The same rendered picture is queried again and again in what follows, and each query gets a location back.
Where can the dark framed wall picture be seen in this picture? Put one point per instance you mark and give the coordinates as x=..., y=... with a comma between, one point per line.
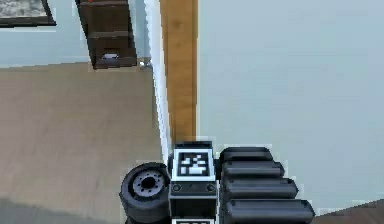
x=23, y=13

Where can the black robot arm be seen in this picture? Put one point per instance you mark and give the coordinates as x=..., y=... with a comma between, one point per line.
x=256, y=190

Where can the brown wooden room door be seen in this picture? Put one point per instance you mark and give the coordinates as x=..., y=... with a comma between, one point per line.
x=180, y=66

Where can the dark brown wooden shelf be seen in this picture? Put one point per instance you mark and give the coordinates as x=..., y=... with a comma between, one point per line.
x=108, y=33

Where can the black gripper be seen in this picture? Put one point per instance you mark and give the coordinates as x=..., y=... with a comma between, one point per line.
x=146, y=191

